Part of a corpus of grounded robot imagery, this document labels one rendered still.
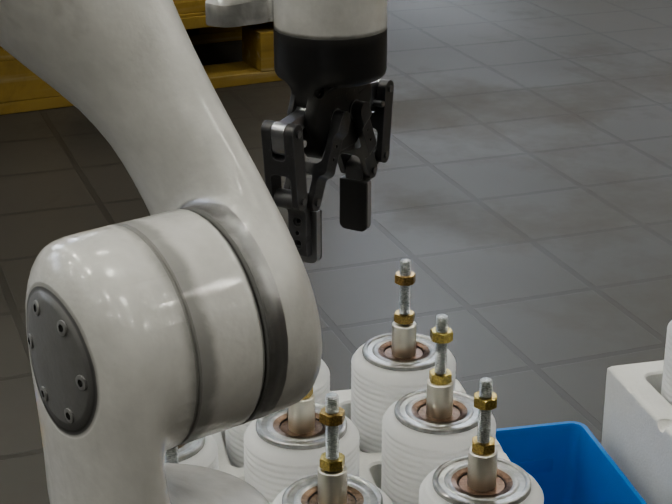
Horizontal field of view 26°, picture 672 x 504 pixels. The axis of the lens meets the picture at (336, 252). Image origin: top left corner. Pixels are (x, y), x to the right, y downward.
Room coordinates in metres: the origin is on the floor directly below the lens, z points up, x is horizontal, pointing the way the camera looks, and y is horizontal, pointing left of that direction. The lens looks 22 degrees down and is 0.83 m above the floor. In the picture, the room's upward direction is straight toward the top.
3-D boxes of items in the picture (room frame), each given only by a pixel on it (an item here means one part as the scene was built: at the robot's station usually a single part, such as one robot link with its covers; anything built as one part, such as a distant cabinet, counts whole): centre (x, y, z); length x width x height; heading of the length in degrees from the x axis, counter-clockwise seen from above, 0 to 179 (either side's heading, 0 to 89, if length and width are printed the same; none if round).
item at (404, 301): (1.20, -0.06, 0.30); 0.01 x 0.01 x 0.08
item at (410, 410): (1.09, -0.09, 0.25); 0.08 x 0.08 x 0.01
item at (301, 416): (1.06, 0.03, 0.26); 0.02 x 0.02 x 0.03
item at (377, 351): (1.20, -0.06, 0.25); 0.08 x 0.08 x 0.01
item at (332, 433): (0.94, 0.00, 0.30); 0.01 x 0.01 x 0.08
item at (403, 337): (1.20, -0.06, 0.26); 0.02 x 0.02 x 0.03
